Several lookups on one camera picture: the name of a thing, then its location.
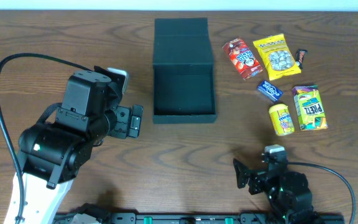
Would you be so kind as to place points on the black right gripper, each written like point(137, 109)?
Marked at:
point(258, 180)

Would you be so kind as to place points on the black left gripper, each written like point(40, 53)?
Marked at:
point(125, 122)

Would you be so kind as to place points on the dark green box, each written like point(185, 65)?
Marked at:
point(183, 66)

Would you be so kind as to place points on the yellow green Pretz box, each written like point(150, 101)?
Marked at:
point(309, 108)

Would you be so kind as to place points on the red Hello Panda biscuit box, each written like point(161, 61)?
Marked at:
point(242, 58)

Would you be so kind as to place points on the yellow candy bag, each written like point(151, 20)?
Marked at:
point(276, 56)

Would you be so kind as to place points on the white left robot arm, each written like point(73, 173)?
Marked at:
point(52, 151)

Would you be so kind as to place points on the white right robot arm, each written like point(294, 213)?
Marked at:
point(287, 191)

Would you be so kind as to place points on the yellow Mentos bottle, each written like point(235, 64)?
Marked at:
point(281, 119)

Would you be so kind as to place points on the blue Eclipse mint box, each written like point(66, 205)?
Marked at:
point(270, 91)

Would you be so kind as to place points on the small black chocolate bar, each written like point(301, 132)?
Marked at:
point(300, 54)

